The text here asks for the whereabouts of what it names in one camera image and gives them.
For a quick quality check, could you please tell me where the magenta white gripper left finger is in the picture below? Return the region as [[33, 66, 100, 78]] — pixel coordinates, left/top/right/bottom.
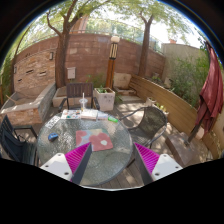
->
[[41, 143, 92, 185]]

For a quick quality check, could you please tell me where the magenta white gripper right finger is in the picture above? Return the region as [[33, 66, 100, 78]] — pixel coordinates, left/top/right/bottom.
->
[[134, 143, 182, 185]]

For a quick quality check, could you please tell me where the blue computer mouse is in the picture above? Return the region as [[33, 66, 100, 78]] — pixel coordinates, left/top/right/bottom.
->
[[48, 133, 58, 142]]

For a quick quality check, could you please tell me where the red floral mouse pad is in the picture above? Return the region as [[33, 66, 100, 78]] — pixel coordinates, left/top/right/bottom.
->
[[76, 129, 113, 152]]

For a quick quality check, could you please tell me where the round glass patio table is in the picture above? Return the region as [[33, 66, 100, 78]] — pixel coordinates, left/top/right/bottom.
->
[[37, 113, 133, 186]]

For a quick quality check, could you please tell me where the concrete umbrella base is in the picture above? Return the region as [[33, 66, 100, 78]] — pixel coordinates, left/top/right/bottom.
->
[[165, 132, 203, 167]]

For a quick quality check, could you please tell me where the metal mesh patio chair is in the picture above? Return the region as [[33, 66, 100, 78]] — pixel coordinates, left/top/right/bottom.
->
[[120, 106, 167, 148]]

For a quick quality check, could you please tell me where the white patterned card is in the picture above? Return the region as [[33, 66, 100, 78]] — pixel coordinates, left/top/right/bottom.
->
[[45, 116, 60, 129]]

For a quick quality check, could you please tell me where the colourful paint palette box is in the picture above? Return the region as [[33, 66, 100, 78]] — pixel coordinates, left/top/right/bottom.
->
[[61, 109, 81, 119]]

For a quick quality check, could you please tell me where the open book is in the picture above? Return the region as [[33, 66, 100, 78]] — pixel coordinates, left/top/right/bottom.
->
[[81, 109, 98, 120]]

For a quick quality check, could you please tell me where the curved wooden bench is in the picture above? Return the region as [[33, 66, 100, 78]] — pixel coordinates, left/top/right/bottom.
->
[[128, 74, 219, 160]]

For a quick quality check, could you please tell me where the green marker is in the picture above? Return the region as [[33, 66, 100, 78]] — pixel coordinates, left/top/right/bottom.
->
[[108, 117, 118, 123]]

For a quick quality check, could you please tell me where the black chair at left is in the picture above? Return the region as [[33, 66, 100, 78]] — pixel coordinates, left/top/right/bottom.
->
[[0, 115, 38, 166]]

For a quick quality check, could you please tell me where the plastic cup with straw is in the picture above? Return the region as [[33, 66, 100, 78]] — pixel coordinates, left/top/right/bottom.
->
[[79, 94, 88, 111]]

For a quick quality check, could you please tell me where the white square planter box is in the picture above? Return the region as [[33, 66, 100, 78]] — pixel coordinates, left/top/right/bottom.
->
[[94, 88, 115, 111]]

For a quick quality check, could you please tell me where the dark wooden slatted chair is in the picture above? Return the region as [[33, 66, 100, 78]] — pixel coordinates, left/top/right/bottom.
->
[[58, 82, 100, 112]]

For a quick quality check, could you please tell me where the closed red patio umbrella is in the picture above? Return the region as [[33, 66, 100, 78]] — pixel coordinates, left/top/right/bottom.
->
[[187, 41, 223, 143]]

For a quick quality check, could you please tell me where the right tree trunk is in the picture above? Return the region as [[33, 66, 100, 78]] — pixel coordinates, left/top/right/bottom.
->
[[138, 13, 154, 77]]

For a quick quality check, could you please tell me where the tree trunk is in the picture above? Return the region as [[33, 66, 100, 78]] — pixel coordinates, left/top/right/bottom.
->
[[138, 13, 154, 77], [47, 0, 81, 88]]

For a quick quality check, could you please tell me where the left tree trunk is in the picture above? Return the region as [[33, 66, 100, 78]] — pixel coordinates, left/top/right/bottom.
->
[[47, 0, 81, 88]]

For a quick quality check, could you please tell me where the white wall utility box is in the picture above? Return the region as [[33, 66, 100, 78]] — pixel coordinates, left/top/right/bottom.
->
[[67, 67, 76, 79]]

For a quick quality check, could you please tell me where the wooden lamp post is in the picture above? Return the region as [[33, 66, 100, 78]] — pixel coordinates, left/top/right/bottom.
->
[[106, 36, 120, 88]]

